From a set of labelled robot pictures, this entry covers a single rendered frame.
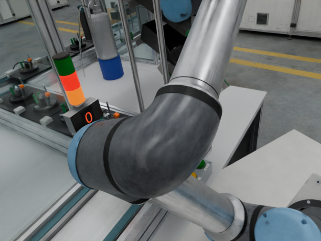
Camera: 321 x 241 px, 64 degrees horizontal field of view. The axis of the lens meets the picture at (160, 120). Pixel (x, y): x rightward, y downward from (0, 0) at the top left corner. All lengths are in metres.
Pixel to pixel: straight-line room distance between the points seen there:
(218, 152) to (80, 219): 0.61
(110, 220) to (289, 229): 0.55
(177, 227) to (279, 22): 4.35
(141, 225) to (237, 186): 0.40
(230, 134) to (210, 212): 0.73
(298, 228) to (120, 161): 0.41
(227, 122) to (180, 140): 1.03
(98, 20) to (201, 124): 1.51
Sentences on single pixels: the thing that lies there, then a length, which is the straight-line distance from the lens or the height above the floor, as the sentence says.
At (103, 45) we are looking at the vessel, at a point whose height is 1.12.
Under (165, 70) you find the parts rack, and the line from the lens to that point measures 1.07.
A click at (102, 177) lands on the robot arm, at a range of 0.36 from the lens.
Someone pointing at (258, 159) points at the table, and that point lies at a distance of 1.14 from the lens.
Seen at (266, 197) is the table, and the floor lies 0.86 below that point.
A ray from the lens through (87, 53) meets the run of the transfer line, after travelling 2.27.
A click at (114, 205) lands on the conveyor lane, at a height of 0.92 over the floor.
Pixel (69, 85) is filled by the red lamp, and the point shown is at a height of 1.33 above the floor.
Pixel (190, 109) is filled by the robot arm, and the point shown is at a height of 1.48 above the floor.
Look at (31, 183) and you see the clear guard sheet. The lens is 0.90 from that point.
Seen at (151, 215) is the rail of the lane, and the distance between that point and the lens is 0.84.
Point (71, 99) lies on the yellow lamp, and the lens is 0.84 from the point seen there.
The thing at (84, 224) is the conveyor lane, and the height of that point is 0.92.
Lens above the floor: 1.65
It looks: 36 degrees down
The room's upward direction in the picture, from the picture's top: 9 degrees counter-clockwise
